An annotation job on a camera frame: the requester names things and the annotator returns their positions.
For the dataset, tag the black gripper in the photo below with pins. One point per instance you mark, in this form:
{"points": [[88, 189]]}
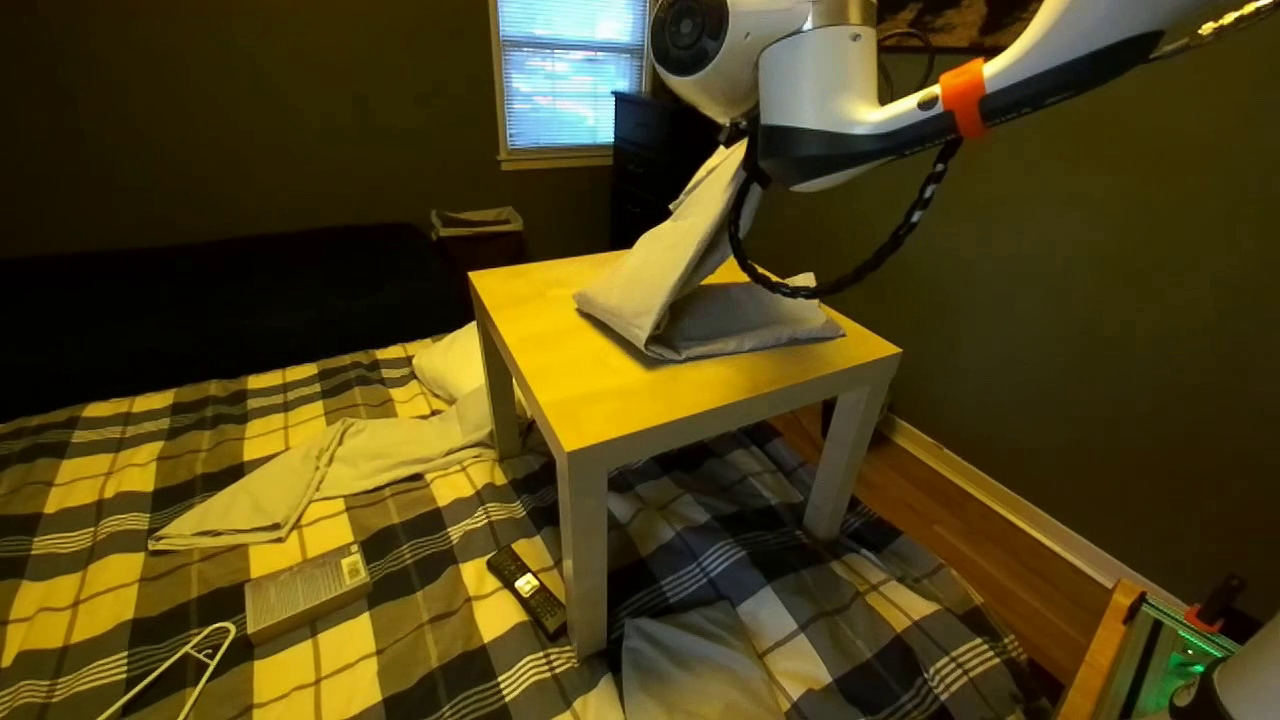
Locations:
{"points": [[747, 148]]}

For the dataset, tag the white bed sheet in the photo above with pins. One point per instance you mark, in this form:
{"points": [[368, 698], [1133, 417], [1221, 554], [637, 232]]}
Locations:
{"points": [[692, 286]]}

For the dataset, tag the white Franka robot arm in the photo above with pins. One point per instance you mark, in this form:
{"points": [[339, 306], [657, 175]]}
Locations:
{"points": [[825, 73]]}

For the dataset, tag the dark tall dresser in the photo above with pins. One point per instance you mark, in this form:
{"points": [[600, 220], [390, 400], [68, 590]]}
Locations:
{"points": [[645, 175]]}

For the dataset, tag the bright window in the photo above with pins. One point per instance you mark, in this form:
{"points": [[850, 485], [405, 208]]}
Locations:
{"points": [[564, 83]]}

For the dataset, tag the wooden side table white legs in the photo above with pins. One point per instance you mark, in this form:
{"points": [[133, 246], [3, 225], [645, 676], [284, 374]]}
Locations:
{"points": [[600, 374]]}

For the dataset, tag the brown open storage basket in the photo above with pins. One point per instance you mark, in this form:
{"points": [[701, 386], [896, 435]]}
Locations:
{"points": [[477, 232]]}

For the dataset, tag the small white pillow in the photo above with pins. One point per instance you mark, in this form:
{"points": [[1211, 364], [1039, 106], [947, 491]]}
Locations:
{"points": [[451, 364]]}

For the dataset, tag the black remote with white label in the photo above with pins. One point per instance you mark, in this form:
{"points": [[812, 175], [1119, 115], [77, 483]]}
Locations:
{"points": [[528, 592]]}

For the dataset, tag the black futon mattress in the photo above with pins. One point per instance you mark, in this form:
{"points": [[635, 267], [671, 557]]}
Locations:
{"points": [[202, 306]]}

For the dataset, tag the folded white cloth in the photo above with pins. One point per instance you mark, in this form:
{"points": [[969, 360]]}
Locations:
{"points": [[262, 492]]}

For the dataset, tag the framed flat panel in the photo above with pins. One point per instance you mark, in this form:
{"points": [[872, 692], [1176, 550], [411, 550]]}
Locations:
{"points": [[1173, 663]]}

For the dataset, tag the white rounded object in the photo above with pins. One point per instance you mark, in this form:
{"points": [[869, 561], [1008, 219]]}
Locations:
{"points": [[1254, 681]]}

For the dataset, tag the plaid checkered comforter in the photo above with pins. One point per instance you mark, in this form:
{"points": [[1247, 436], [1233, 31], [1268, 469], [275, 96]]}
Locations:
{"points": [[162, 641]]}

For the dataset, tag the dark wall picture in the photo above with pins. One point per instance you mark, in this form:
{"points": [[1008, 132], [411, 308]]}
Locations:
{"points": [[960, 23]]}

